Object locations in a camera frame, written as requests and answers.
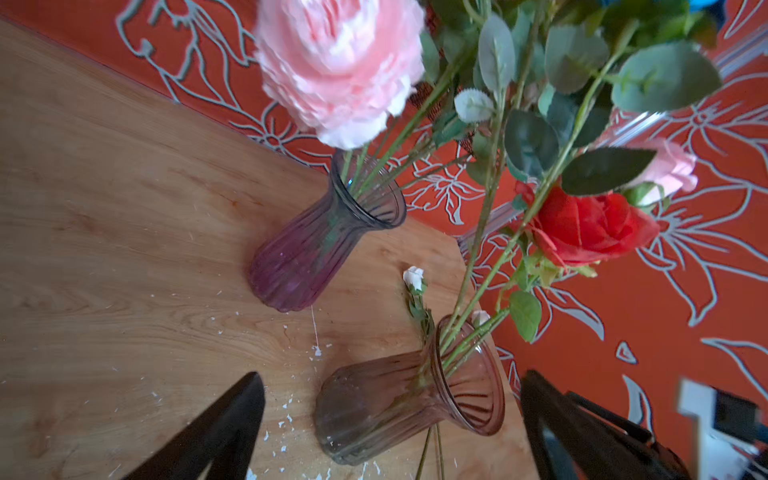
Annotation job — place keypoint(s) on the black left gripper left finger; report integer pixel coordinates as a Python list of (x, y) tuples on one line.
[(219, 443)]

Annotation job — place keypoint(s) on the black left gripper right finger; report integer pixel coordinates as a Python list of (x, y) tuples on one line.
[(572, 437)]

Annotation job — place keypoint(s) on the brown ribbed glass vase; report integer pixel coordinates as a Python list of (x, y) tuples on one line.
[(366, 408)]

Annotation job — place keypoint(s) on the purple ribbed glass vase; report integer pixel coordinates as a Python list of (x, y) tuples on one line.
[(292, 269)]

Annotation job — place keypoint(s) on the white rose stem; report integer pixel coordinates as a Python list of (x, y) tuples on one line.
[(415, 285)]

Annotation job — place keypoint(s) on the pink rose stem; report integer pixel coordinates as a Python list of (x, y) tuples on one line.
[(670, 171)]

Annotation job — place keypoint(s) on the small pink white spray stem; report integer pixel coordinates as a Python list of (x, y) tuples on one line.
[(547, 93)]

